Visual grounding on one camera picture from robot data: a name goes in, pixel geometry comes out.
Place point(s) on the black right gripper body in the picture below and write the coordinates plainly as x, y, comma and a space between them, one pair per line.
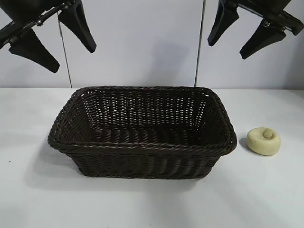
280, 10

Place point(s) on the dark brown wicker basket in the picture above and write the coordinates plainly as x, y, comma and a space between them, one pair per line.
142, 152

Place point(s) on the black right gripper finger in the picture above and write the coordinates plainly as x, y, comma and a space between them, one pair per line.
262, 40
223, 21

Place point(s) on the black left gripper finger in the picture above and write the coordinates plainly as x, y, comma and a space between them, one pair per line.
79, 26
35, 51

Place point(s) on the pale yellow egg yolk pastry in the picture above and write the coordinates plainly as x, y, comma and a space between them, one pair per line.
259, 143

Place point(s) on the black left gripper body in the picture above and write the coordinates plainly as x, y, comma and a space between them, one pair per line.
21, 12

